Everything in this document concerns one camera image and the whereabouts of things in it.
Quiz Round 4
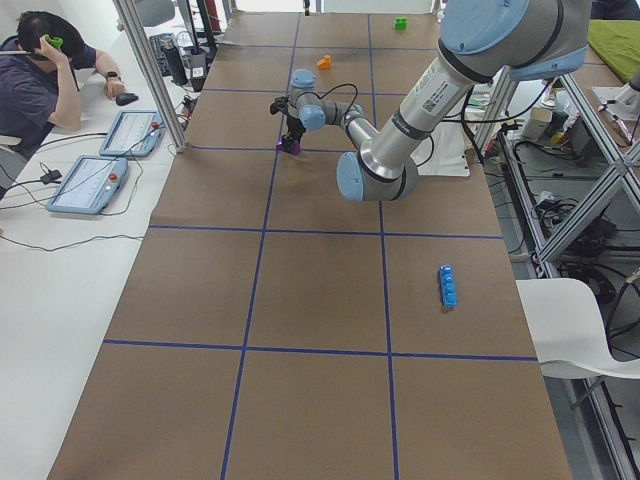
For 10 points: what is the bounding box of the teach pendant far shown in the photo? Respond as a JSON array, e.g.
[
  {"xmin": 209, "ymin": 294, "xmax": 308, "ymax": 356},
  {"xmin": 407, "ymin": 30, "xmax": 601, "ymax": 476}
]
[{"xmin": 99, "ymin": 110, "xmax": 164, "ymax": 157}]

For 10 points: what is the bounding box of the aluminium frame rack right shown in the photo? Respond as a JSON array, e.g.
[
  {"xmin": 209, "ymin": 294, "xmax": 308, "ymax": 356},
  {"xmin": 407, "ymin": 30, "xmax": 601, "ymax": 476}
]
[{"xmin": 492, "ymin": 74, "xmax": 640, "ymax": 480}]

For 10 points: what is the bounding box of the black water bottle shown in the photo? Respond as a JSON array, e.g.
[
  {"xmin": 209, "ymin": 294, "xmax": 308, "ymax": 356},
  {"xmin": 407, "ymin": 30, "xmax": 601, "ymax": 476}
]
[{"xmin": 162, "ymin": 39, "xmax": 188, "ymax": 86}]

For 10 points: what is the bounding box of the teach pendant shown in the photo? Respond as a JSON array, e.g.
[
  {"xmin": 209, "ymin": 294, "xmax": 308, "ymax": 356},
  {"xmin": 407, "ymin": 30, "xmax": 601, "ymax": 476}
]
[
  {"xmin": 99, "ymin": 110, "xmax": 164, "ymax": 157},
  {"xmin": 46, "ymin": 155, "xmax": 129, "ymax": 215}
]

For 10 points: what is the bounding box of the blue tape line lengthwise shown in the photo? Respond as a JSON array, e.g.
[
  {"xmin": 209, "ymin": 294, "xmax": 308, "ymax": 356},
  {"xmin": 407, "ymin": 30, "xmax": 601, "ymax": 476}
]
[{"xmin": 219, "ymin": 13, "xmax": 302, "ymax": 480}]

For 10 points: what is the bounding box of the white chair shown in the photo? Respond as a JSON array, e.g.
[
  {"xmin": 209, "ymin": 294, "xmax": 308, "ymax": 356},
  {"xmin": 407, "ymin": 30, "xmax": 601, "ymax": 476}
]
[{"xmin": 516, "ymin": 278, "xmax": 639, "ymax": 380}]

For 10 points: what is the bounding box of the aluminium frame post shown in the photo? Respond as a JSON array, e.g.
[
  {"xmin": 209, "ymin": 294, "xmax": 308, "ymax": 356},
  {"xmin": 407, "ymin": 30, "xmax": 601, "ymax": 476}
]
[{"xmin": 113, "ymin": 0, "xmax": 187, "ymax": 153}]

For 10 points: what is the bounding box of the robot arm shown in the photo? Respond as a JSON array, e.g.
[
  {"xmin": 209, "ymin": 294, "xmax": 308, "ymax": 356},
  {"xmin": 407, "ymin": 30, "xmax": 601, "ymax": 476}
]
[{"xmin": 270, "ymin": 0, "xmax": 591, "ymax": 201}]

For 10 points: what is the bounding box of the black keyboard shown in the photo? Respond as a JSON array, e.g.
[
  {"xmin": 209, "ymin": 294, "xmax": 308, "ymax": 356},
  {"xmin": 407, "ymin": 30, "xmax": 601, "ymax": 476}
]
[{"xmin": 148, "ymin": 33, "xmax": 177, "ymax": 77}]

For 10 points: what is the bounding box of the purple trapezoid block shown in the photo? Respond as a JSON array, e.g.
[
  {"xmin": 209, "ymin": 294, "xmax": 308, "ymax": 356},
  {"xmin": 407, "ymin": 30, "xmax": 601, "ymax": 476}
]
[{"xmin": 276, "ymin": 138, "xmax": 301, "ymax": 156}]

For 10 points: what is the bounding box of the black computer mouse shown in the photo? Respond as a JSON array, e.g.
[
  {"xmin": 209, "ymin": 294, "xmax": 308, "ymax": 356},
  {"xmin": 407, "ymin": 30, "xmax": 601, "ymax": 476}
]
[{"xmin": 115, "ymin": 92, "xmax": 139, "ymax": 106}]

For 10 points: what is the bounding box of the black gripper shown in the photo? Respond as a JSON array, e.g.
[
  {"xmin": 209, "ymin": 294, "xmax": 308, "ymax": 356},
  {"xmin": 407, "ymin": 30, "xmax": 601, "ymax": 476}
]
[{"xmin": 269, "ymin": 96, "xmax": 306, "ymax": 148}]

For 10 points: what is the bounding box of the orange trapezoid block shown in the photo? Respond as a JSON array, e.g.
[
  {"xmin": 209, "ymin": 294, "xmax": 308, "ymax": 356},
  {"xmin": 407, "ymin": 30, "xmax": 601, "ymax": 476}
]
[{"xmin": 316, "ymin": 54, "xmax": 333, "ymax": 71}]

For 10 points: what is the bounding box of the green cloth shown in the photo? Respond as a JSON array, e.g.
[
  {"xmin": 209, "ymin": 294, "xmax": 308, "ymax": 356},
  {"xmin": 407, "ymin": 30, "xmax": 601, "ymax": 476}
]
[{"xmin": 588, "ymin": 19, "xmax": 639, "ymax": 83}]

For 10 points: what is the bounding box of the teach pendant near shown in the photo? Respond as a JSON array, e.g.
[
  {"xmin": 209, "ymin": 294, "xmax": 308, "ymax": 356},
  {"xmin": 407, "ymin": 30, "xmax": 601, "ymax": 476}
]
[{"xmin": 46, "ymin": 155, "xmax": 129, "ymax": 215}]

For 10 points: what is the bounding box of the seated person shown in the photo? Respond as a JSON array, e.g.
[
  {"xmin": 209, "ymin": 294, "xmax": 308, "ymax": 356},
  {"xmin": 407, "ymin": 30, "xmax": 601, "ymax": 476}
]
[{"xmin": 1, "ymin": 11, "xmax": 125, "ymax": 159}]

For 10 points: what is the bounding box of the long blue four-stud block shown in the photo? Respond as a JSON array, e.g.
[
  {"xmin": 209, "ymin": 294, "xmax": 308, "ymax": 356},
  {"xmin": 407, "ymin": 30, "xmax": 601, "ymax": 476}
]
[{"xmin": 438, "ymin": 264, "xmax": 458, "ymax": 309}]

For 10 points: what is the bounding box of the green block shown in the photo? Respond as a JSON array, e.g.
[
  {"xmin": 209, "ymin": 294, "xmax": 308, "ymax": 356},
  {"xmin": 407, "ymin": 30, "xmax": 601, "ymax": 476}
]
[{"xmin": 393, "ymin": 17, "xmax": 407, "ymax": 31}]

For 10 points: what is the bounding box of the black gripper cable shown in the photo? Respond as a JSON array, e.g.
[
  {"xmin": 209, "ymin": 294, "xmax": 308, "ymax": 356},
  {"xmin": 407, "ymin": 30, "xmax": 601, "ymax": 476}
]
[{"xmin": 315, "ymin": 83, "xmax": 360, "ymax": 109}]

